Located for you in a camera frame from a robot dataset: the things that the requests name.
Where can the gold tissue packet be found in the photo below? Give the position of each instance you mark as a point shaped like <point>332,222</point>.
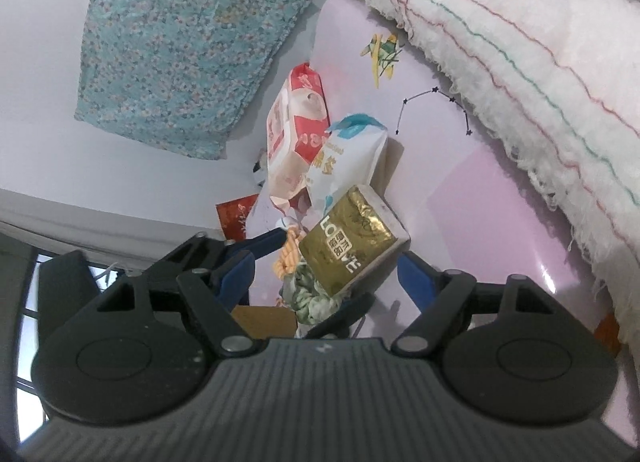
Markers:
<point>345,242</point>

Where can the red envelope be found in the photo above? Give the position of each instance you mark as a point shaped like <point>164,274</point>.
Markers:
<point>234,214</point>

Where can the red white wipes packet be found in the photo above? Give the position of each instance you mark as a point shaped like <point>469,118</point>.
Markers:
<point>295,142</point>

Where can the small black white item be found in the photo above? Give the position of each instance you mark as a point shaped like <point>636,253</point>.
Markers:
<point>258,172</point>

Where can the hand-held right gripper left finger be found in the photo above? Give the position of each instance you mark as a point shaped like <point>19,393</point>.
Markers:
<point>239,274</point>

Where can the orange white striped cloth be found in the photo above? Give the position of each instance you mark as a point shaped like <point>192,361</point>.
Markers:
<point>287,257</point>

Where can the brown cardboard box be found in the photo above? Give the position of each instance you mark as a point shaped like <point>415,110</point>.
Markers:
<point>265,322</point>

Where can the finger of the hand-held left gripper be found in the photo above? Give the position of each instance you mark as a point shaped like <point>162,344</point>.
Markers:
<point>260,243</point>
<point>345,314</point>

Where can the window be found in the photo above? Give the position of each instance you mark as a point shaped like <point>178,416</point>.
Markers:
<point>30,342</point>

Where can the white blue tissue packet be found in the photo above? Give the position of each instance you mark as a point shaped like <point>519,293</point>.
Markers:
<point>345,157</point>

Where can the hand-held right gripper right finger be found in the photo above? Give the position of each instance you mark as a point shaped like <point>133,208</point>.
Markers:
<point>415,277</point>

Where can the white fluffy blanket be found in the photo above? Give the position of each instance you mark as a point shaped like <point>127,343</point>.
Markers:
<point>525,67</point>

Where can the pink printed bed sheet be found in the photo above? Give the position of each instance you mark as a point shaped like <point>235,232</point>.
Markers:
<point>475,222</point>

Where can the teal floral curtain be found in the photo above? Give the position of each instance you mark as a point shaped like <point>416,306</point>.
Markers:
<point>180,42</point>

